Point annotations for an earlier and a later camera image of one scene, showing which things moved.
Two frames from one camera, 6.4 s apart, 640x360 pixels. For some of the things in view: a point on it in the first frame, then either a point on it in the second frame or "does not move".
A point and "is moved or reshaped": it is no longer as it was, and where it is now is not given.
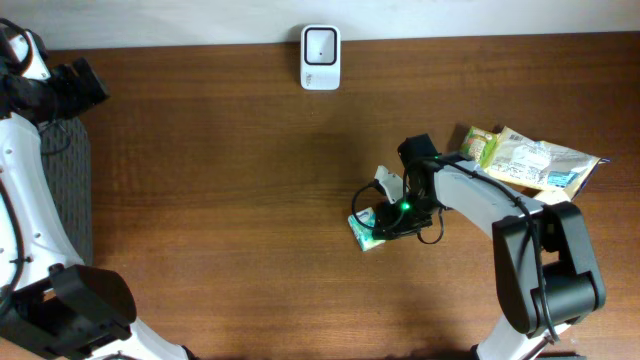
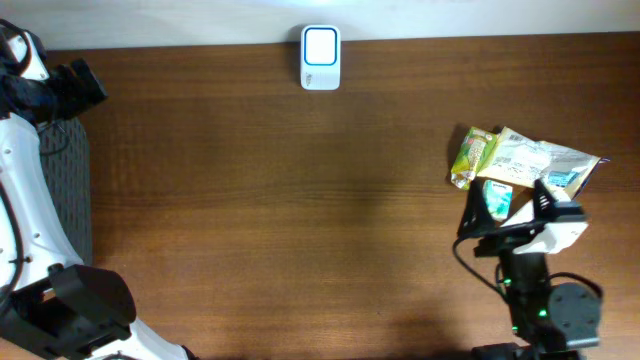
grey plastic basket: [66, 153] does not move
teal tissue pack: [364, 235] is moved or reshaped
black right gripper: [402, 229] -> [479, 218]
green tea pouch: [479, 145] does not move
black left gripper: [81, 98] does not move
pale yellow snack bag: [561, 171] does not move
